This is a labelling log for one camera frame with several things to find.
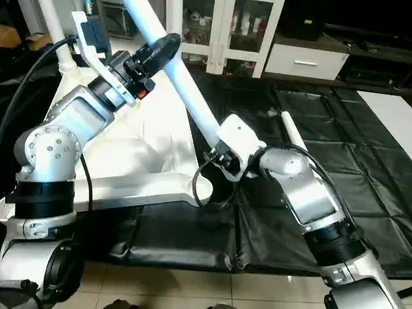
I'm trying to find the brown cardboard box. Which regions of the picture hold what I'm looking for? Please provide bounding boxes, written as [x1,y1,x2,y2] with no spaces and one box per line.
[19,33,52,52]

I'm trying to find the white plastic table leg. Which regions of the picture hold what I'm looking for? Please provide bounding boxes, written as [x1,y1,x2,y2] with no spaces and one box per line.
[122,0,223,145]
[39,0,75,68]
[280,111,310,152]

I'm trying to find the white flat board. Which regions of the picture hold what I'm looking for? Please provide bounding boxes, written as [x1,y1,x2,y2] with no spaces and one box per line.
[357,90,412,158]

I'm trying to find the white plastic table top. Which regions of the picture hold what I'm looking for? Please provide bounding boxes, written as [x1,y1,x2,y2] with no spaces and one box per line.
[3,64,214,216]

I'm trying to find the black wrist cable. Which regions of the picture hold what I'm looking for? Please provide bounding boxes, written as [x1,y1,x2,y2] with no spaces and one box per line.
[192,145,339,210]
[0,35,79,155]

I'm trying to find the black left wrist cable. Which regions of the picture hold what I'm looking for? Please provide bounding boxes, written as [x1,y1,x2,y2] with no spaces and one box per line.
[0,35,79,155]

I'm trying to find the black work mat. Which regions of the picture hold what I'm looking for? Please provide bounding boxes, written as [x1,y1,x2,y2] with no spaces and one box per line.
[0,45,412,281]

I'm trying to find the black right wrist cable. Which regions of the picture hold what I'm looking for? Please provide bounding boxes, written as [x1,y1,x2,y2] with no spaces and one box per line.
[192,145,339,210]

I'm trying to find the white drawer unit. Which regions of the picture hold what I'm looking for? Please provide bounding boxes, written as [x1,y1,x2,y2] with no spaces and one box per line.
[264,44,351,81]

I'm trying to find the white glass-door cabinet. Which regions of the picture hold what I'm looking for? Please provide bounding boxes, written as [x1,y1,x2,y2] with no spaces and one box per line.
[164,0,285,78]

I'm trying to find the flat brown cardboard sheet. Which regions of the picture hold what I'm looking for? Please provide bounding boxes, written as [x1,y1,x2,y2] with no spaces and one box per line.
[0,24,20,49]

